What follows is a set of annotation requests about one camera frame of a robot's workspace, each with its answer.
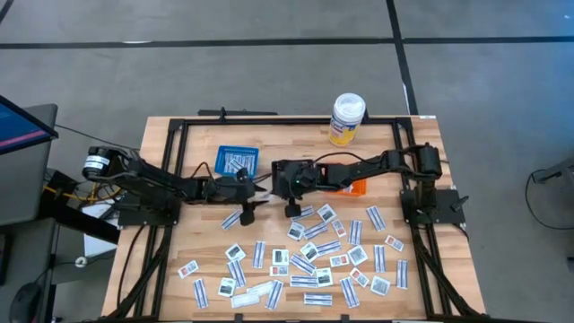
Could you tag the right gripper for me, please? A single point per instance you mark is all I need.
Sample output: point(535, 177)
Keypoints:
point(298, 184)

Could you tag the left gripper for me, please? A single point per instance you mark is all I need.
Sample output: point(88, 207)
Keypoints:
point(224, 190)

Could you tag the blue striped fabric bandage packet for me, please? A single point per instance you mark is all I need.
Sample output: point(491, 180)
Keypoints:
point(318, 299)
point(380, 258)
point(226, 157)
point(252, 161)
point(376, 218)
point(402, 274)
point(234, 166)
point(235, 154)
point(315, 230)
point(307, 212)
point(231, 220)
point(246, 158)
point(258, 255)
point(355, 232)
point(200, 293)
point(275, 294)
point(328, 247)
point(303, 281)
point(237, 273)
point(349, 292)
point(302, 264)

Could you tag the blue plastic basket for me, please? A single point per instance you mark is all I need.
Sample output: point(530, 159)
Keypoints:
point(217, 161)

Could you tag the orange plastic basket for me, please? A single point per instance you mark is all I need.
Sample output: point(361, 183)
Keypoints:
point(356, 188)

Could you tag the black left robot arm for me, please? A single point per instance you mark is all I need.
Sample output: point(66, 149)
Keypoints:
point(152, 177)

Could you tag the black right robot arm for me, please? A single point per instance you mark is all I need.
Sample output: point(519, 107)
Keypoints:
point(367, 169)

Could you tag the plain white bandage packet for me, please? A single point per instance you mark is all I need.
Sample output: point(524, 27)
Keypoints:
point(260, 288)
point(245, 300)

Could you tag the Lysol wipes canister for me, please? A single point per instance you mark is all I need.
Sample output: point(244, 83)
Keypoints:
point(347, 110)

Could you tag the white paper box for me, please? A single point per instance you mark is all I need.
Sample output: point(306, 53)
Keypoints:
point(96, 242)

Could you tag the black stand leg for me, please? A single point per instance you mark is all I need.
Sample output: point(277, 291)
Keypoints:
point(76, 220)

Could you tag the small white roll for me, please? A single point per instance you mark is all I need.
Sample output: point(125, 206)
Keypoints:
point(80, 262)

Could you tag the computer monitor blue screen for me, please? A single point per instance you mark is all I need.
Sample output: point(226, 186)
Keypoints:
point(22, 128)

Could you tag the black computer mouse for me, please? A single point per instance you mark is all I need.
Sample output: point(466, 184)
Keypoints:
point(24, 305)

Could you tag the grey stand leg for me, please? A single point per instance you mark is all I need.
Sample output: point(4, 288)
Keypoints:
point(556, 172)

